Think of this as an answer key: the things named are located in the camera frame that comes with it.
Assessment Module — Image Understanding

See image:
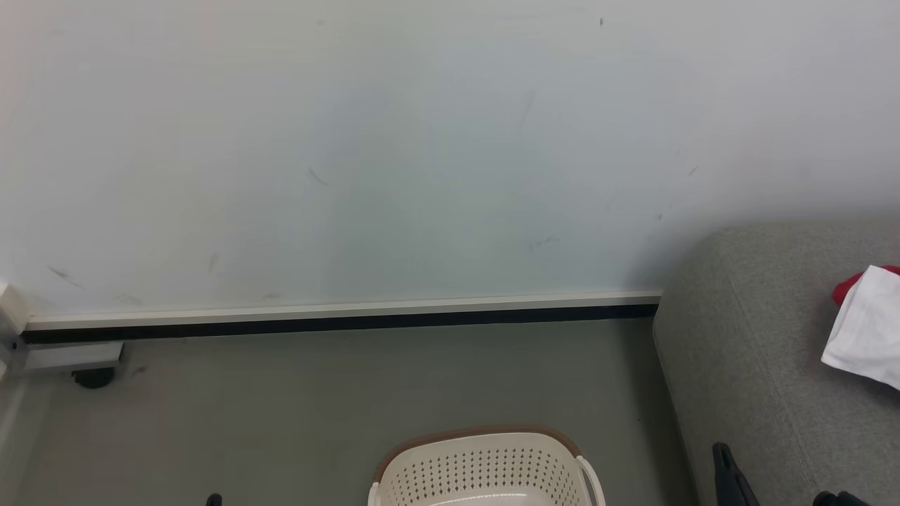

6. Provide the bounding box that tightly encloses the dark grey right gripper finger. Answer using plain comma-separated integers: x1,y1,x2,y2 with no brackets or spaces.
813,490,873,506
712,442,762,506

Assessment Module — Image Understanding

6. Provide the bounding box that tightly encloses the cream perforated laundry basket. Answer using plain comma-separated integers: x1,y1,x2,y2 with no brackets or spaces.
366,424,608,506

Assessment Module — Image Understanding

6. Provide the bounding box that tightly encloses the grey fabric sofa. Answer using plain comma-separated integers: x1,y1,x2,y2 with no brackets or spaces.
652,221,900,506

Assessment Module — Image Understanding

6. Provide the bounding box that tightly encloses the black caster wheel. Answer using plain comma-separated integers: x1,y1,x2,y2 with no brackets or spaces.
72,366,116,390

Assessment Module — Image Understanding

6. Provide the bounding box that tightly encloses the grey partition foot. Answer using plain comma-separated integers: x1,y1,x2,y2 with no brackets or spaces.
13,342,127,374

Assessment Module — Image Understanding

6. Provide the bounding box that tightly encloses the white and black partition rail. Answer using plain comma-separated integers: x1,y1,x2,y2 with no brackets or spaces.
21,289,664,346

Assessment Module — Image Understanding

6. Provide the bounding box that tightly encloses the white partition post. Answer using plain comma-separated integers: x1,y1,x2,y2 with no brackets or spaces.
0,280,33,382

